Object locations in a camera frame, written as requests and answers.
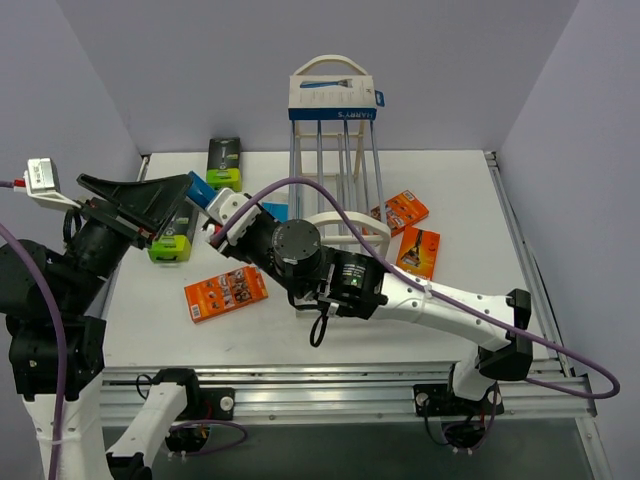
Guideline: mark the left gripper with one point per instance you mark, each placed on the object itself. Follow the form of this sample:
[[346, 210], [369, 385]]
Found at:
[[117, 218]]

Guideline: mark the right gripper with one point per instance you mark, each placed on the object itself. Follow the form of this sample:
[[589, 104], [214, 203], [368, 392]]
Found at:
[[245, 232]]

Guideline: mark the blue Harry's razor box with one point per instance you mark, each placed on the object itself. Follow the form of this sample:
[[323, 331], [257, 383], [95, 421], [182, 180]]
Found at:
[[276, 203], [200, 194]]

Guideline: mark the orange razor box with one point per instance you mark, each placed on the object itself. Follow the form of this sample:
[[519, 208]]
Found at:
[[404, 210], [225, 293]]

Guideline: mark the orange Gillette Fusion box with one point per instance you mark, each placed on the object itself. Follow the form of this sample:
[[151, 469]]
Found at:
[[418, 252]]

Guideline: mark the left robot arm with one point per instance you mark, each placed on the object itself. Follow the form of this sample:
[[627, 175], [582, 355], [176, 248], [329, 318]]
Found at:
[[56, 350]]

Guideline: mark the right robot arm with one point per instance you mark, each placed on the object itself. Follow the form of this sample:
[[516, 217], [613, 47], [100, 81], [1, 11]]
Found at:
[[489, 322]]

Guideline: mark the white and chrome shelf rack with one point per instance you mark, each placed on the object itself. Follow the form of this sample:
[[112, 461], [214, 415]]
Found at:
[[342, 157]]

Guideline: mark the green black razor box front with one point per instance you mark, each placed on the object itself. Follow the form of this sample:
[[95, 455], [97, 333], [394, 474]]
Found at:
[[175, 244]]

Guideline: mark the green black razor box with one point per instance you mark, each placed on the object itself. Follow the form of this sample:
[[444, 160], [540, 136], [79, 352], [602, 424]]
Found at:
[[175, 244], [223, 164]]

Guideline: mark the green black razor box rear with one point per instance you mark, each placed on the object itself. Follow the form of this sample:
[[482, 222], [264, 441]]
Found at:
[[223, 164]]

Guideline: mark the white Harry's razor box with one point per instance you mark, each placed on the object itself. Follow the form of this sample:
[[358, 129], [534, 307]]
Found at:
[[333, 97]]

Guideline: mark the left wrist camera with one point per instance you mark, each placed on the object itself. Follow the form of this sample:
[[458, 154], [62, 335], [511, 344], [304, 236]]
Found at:
[[41, 184]]

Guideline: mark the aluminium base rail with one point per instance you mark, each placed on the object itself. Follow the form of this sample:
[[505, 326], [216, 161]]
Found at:
[[333, 394]]

